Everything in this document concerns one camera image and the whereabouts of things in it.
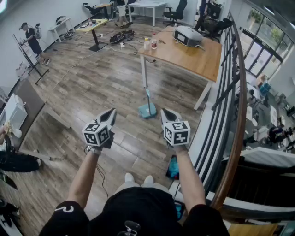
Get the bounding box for black cable pile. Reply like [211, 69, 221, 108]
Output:
[109, 29, 136, 44]

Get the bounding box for person's black shirt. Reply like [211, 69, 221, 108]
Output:
[38, 186, 231, 236]

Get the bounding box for black railing with wooden handrail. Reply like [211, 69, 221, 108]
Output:
[191, 10, 249, 210]

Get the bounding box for brown desk with white legs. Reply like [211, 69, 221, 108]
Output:
[9, 79, 71, 161]

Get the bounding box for person's grey trousers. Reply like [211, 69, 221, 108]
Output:
[114, 181, 171, 193]

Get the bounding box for person's left forearm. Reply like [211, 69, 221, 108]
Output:
[66, 148, 102, 209]

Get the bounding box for pack of water bottles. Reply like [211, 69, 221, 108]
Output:
[14, 61, 30, 81]

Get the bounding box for white floor cable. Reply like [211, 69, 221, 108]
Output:
[43, 42, 123, 104]

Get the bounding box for black equipment pile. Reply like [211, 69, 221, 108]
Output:
[0, 171, 21, 231]

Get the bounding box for yellow table with black base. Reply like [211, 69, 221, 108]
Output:
[75, 18, 109, 52]

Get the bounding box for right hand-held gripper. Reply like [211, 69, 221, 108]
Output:
[160, 108, 191, 148]

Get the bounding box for black chest mount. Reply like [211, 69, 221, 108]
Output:
[117, 220, 141, 236]

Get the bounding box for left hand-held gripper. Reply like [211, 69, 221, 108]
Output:
[82, 108, 117, 149]

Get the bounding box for white grey device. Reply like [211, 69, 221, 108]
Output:
[172, 25, 204, 48]

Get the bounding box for blue plastic item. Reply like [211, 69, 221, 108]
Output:
[175, 202, 185, 221]

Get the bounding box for white box appliance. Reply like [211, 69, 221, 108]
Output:
[0, 93, 29, 136]

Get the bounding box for small white table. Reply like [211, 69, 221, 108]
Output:
[47, 17, 76, 43]

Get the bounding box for black office chair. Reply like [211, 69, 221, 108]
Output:
[206, 1, 224, 20]
[82, 2, 102, 16]
[162, 0, 189, 26]
[125, 0, 136, 21]
[204, 18, 234, 41]

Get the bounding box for person's left white shoe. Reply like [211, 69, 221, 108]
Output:
[124, 172, 136, 184]

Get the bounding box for grey wrist strap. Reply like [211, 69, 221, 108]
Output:
[88, 145, 102, 155]

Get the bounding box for wooden table with white legs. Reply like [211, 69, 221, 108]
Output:
[138, 25, 223, 111]

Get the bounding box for teal dustpan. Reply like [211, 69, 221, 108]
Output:
[137, 87, 158, 119]

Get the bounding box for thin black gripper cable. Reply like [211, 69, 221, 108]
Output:
[84, 145, 109, 199]

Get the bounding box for black rack stand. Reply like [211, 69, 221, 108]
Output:
[12, 33, 50, 86]

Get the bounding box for person's right forearm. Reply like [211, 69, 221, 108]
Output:
[174, 144, 207, 214]

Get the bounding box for black floor cable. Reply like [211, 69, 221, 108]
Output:
[125, 38, 145, 56]

